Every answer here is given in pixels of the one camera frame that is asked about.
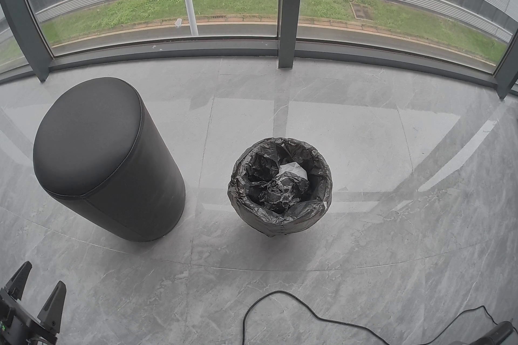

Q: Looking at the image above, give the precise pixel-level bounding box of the dark grey round stool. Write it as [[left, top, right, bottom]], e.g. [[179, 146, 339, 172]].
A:
[[33, 77, 187, 242]]

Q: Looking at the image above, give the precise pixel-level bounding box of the black cable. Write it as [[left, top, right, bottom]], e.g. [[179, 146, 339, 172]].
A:
[[241, 290, 503, 345]]

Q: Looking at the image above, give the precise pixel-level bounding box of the black plastic bag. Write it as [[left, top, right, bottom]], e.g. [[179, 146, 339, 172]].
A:
[[227, 137, 333, 238]]

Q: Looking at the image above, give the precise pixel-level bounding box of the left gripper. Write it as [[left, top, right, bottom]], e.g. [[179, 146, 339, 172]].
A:
[[0, 261, 67, 345]]

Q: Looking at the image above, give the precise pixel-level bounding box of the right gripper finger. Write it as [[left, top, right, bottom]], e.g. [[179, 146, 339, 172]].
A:
[[482, 320, 517, 345]]

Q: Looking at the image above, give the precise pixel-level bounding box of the crumpled white paper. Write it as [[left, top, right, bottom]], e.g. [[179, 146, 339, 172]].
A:
[[278, 162, 311, 179]]

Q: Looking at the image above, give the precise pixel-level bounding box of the crumpled black plastic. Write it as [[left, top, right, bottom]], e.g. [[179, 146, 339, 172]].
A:
[[258, 171, 313, 213]]

